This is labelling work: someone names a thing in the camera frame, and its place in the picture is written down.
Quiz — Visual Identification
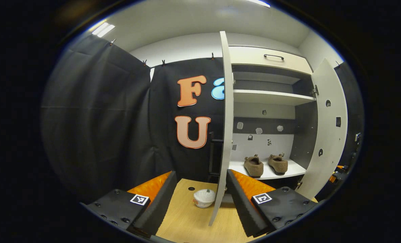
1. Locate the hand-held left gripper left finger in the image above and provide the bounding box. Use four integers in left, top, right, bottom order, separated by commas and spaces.
81, 171, 177, 236

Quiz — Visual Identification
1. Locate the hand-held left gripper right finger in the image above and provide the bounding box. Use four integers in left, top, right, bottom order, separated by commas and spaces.
226, 169, 317, 237

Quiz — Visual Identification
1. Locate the brown felt shoe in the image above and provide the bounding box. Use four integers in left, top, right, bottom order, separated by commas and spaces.
268, 153, 289, 175
244, 155, 264, 178

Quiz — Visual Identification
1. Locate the white grey shoe cabinet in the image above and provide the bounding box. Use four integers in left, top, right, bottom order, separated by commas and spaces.
228, 46, 318, 203

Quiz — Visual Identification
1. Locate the white cabinet drawer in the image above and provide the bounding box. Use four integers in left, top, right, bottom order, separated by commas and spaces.
228, 46, 313, 75

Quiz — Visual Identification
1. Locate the white bowl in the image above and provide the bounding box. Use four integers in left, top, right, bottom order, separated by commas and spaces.
193, 189, 216, 208

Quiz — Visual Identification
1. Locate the ceiling light panel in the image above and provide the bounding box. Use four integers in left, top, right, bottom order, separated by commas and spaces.
246, 0, 271, 8
92, 22, 116, 37

